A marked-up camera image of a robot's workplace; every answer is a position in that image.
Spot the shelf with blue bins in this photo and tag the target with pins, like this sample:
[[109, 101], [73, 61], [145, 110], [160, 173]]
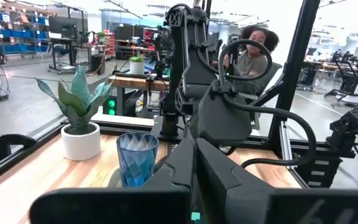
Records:
[[17, 34]]

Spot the black computer monitor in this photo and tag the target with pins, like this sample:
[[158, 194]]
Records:
[[68, 25]]

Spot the black slotted corner bracket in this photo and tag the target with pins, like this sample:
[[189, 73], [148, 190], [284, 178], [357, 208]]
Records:
[[319, 171]]

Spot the black frame post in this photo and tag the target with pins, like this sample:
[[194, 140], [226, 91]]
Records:
[[294, 62]]

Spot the black table edge rail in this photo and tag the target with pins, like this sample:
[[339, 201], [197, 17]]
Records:
[[17, 158]]

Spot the black office chair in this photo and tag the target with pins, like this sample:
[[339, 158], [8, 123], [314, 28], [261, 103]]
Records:
[[272, 74]]

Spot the blue faceted plastic cup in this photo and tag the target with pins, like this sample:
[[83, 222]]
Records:
[[137, 161]]

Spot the snake plant in white pot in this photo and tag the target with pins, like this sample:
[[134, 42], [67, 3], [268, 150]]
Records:
[[79, 143]]

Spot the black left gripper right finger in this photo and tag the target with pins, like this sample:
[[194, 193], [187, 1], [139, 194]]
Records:
[[259, 205]]

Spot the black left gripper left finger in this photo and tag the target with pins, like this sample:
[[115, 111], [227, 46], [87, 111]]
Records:
[[120, 205]]

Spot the small plant in white pot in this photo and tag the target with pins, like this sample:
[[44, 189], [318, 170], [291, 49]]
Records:
[[137, 66]]

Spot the black box with green lights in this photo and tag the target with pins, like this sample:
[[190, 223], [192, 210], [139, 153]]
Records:
[[112, 106]]

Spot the wooden background table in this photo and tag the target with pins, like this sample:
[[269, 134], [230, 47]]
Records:
[[135, 83]]

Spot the person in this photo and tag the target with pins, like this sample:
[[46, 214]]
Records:
[[253, 63]]

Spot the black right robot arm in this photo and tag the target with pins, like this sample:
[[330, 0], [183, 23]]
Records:
[[179, 62]]

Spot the teal plate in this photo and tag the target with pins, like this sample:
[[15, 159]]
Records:
[[195, 216]]

